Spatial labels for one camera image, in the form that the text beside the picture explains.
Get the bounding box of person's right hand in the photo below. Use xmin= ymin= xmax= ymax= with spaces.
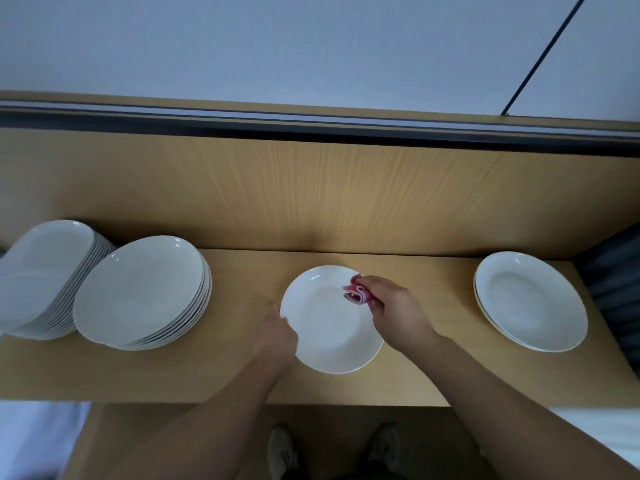
xmin=350 ymin=275 xmax=441 ymax=357

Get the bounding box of person's left hand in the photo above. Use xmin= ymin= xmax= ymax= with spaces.
xmin=250 ymin=303 xmax=299 ymax=372

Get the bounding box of pink cleaning cloth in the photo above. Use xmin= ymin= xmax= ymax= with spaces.
xmin=343 ymin=283 xmax=374 ymax=306

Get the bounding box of white glossy round plate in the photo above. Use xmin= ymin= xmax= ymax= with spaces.
xmin=279 ymin=265 xmax=385 ymax=375

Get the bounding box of stack of white round plates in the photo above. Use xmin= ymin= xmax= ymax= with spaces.
xmin=474 ymin=251 xmax=589 ymax=353

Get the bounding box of pile of white round plates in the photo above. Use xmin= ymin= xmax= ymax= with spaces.
xmin=73 ymin=235 xmax=213 ymax=352

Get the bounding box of pile of white oblong plates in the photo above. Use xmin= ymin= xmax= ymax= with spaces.
xmin=0 ymin=219 xmax=116 ymax=341

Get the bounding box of person's left forearm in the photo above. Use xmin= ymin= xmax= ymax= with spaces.
xmin=110 ymin=353 xmax=291 ymax=480

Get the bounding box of person's right forearm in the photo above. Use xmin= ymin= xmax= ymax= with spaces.
xmin=415 ymin=333 xmax=640 ymax=480

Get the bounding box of grey curtain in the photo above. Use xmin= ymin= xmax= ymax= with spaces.
xmin=575 ymin=223 xmax=640 ymax=376

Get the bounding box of white bed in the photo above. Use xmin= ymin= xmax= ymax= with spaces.
xmin=0 ymin=335 xmax=91 ymax=480

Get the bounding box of black wall rail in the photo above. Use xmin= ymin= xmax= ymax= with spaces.
xmin=0 ymin=103 xmax=640 ymax=158

